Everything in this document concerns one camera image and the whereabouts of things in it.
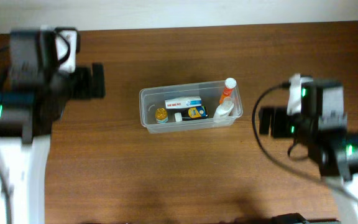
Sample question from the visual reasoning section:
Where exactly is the dark bottle with white cap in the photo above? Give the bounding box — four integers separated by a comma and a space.
174, 106, 209, 122

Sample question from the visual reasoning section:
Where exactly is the white spray bottle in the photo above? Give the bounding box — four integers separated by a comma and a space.
213, 97, 234, 123

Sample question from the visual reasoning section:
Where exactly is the white Panadol medicine box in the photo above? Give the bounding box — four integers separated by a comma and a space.
165, 96, 202, 110

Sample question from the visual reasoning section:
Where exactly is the clear plastic container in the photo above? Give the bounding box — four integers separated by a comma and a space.
139, 80, 243, 133

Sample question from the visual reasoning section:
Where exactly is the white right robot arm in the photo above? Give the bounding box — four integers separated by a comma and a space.
252, 80, 358, 223

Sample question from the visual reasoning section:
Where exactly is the orange tube with white cap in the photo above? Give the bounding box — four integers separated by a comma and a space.
219, 78, 237, 104

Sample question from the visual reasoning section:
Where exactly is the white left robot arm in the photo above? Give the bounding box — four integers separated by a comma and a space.
0, 27, 106, 223

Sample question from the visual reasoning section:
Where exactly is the gold lid balm jar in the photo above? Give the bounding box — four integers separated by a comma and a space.
155, 108, 168, 124

